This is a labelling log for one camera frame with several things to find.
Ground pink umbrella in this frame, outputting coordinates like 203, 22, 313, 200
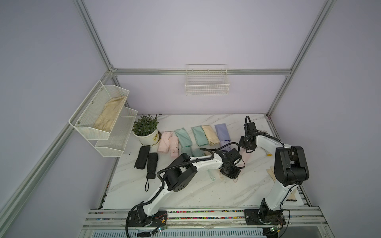
240, 148, 254, 164
169, 136, 179, 159

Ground yellow umbrella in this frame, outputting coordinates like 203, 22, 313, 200
201, 125, 220, 145

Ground purple umbrella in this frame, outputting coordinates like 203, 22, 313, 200
215, 124, 231, 142
220, 140, 232, 152

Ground teal umbrella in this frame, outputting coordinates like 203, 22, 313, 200
192, 148, 216, 181
192, 126, 209, 147
175, 128, 192, 148
181, 146, 193, 157

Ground black umbrella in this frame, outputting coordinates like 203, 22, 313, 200
144, 152, 159, 192

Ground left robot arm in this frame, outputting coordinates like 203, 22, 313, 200
125, 142, 242, 238

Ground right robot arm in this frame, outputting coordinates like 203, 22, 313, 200
239, 116, 310, 225

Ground white dotted work glove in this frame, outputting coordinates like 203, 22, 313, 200
264, 149, 273, 157

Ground cream work glove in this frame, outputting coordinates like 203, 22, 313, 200
267, 166, 297, 202

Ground potted green plant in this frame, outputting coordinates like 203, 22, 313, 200
132, 114, 162, 146

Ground beige gloves in shelf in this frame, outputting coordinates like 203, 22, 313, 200
93, 96, 127, 132

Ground white two-tier mesh shelf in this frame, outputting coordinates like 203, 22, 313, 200
68, 81, 138, 157

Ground white wire wall basket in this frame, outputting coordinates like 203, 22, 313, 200
185, 64, 230, 96

